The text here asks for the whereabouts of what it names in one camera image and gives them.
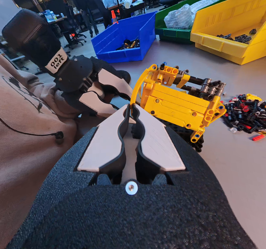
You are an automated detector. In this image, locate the heap of black gold pieces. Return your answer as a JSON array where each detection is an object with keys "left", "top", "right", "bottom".
[{"left": 116, "top": 37, "right": 141, "bottom": 51}]

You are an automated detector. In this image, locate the heap of dark connector pieces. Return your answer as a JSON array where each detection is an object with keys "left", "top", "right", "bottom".
[{"left": 216, "top": 28, "right": 258, "bottom": 45}]

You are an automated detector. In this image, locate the pile of small connector pins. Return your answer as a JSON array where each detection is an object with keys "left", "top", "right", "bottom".
[{"left": 220, "top": 93, "right": 266, "bottom": 134}]

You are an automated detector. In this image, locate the bubble wrap sheet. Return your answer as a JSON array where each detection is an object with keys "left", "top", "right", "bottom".
[{"left": 190, "top": 0, "right": 219, "bottom": 14}]

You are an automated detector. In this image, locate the yellow toy robot model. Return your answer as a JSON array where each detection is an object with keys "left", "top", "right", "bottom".
[{"left": 130, "top": 63, "right": 227, "bottom": 152}]

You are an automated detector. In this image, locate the person's beige sweatshirt torso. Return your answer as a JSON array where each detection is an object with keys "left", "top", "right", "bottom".
[{"left": 0, "top": 54, "right": 100, "bottom": 247}]

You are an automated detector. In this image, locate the black sweatshirt drawstring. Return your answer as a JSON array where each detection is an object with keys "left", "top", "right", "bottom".
[{"left": 0, "top": 118, "right": 64, "bottom": 139}]

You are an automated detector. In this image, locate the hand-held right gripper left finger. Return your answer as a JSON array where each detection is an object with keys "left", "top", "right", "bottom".
[{"left": 77, "top": 104, "right": 130, "bottom": 172}]

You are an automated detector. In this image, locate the blue plastic bin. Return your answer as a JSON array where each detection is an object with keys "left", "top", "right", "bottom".
[{"left": 91, "top": 11, "right": 157, "bottom": 64}]

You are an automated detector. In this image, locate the person's left forearm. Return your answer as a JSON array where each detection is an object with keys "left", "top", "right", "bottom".
[{"left": 19, "top": 71, "right": 83, "bottom": 120}]

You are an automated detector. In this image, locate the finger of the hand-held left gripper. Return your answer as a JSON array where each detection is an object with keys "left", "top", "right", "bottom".
[
  {"left": 79, "top": 92, "right": 120, "bottom": 119},
  {"left": 97, "top": 69, "right": 134, "bottom": 100}
]

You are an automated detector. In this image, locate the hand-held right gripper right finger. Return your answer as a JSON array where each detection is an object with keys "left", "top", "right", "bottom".
[{"left": 132, "top": 104, "right": 186, "bottom": 172}]

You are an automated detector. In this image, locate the yellow plastic storage bin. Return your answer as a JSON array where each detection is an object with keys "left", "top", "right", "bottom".
[{"left": 190, "top": 0, "right": 266, "bottom": 65}]

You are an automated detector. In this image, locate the green plastic bin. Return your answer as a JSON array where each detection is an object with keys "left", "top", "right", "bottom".
[{"left": 155, "top": 0, "right": 251, "bottom": 44}]

